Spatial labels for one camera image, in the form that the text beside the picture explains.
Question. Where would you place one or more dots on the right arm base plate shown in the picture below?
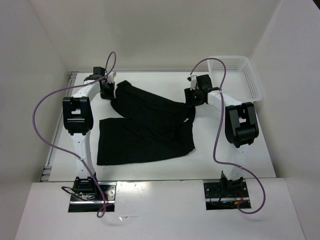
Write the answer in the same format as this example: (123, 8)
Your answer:
(217, 198)

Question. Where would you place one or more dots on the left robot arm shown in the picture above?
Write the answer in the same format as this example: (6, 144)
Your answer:
(78, 121)

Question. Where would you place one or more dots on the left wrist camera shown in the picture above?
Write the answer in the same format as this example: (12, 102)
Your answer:
(111, 77)

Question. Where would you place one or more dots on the black shorts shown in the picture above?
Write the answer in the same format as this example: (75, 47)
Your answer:
(151, 128)

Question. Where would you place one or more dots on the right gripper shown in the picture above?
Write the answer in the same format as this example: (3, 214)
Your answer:
(189, 100)

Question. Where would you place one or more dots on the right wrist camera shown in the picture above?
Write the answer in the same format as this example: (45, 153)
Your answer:
(193, 82)

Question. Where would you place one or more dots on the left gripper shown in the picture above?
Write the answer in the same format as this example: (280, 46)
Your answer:
(111, 96)

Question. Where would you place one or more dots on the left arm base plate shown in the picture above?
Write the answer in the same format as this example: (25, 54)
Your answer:
(89, 202)

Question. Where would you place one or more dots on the aluminium table edge rail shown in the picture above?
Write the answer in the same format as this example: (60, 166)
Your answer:
(45, 175)

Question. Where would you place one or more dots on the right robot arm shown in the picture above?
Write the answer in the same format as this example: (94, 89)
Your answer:
(238, 121)

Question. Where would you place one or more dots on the white plastic basket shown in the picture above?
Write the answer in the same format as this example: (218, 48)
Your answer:
(241, 82)

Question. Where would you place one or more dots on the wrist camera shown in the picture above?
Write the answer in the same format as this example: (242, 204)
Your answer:
(111, 77)
(193, 82)

